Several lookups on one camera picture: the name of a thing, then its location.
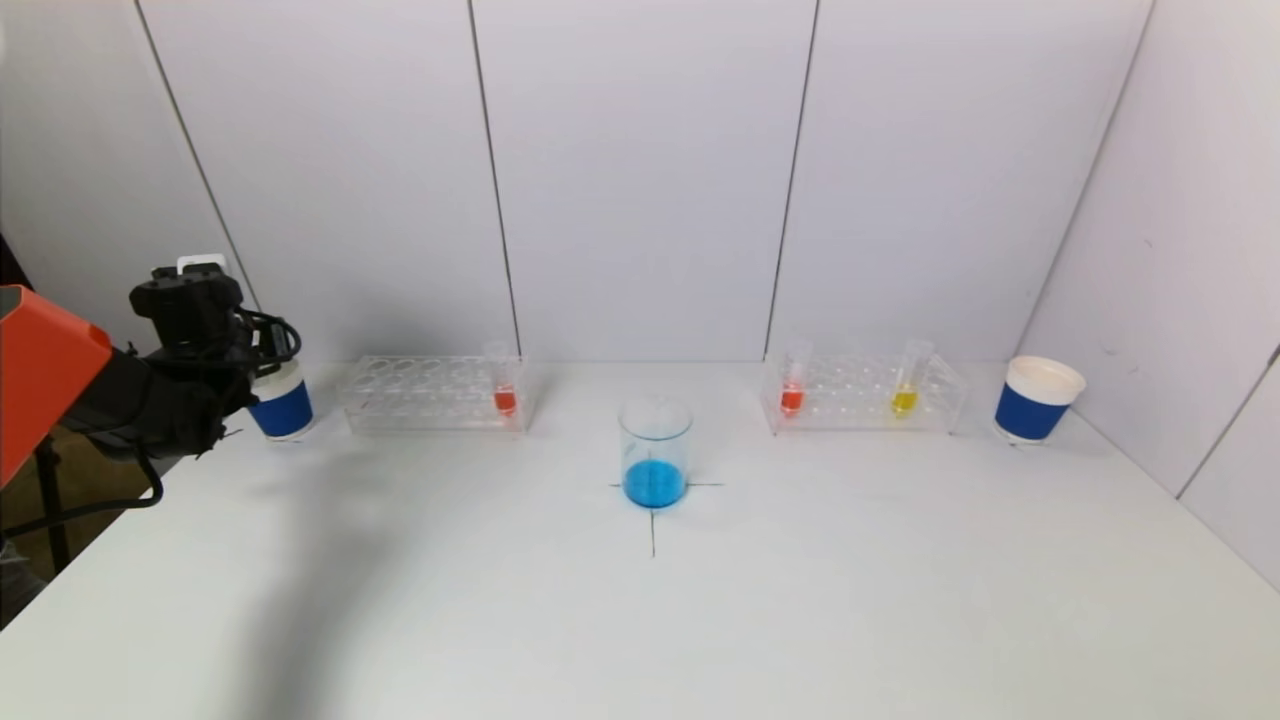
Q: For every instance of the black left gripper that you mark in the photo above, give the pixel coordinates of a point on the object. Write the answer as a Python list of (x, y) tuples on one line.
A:
[(248, 355)]

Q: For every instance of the blue white paper cup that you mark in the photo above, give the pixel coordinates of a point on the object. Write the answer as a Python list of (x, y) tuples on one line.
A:
[(285, 412), (1030, 412)]

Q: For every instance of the clear acrylic test tube rack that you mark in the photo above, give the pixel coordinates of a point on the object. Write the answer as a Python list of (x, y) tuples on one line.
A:
[(430, 395), (850, 395)]

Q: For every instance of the orange pigment test tube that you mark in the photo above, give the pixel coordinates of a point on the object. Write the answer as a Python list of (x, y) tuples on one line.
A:
[(791, 400), (506, 402)]

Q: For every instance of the clear glass beaker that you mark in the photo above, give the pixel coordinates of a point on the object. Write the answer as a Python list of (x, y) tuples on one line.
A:
[(655, 485)]

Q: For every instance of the yellow pigment test tube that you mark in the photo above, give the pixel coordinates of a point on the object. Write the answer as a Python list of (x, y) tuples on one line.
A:
[(903, 401)]

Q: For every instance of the black metal stand leg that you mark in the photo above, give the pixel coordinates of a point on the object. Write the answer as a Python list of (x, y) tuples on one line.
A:
[(52, 510)]

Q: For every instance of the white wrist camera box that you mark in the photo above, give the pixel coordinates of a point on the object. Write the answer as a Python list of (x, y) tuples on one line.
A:
[(202, 262)]

